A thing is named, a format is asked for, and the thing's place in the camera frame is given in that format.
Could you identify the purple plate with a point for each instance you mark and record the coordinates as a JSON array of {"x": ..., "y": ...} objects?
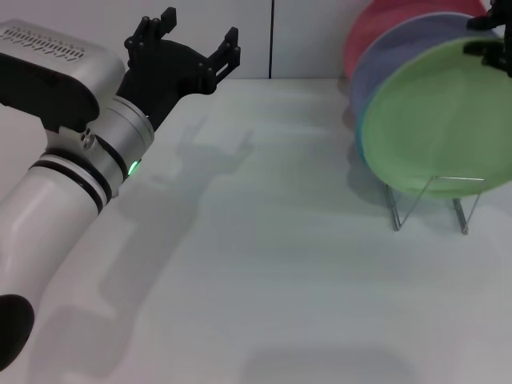
[{"x": 384, "y": 64}]

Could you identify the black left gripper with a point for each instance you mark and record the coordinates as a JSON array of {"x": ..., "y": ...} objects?
[{"x": 168, "y": 76}]

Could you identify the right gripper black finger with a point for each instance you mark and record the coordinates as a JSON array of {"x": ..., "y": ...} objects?
[
  {"x": 492, "y": 52},
  {"x": 494, "y": 18}
]

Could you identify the blue plate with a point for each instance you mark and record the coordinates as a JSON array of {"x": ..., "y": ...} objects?
[{"x": 361, "y": 136}]

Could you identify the black silver wrist camera box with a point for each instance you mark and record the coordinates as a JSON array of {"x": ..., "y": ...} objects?
[{"x": 52, "y": 72}]

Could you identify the pink plate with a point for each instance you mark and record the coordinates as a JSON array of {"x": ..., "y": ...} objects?
[{"x": 372, "y": 28}]

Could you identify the green plate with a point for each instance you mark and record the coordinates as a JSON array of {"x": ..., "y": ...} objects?
[{"x": 432, "y": 128}]

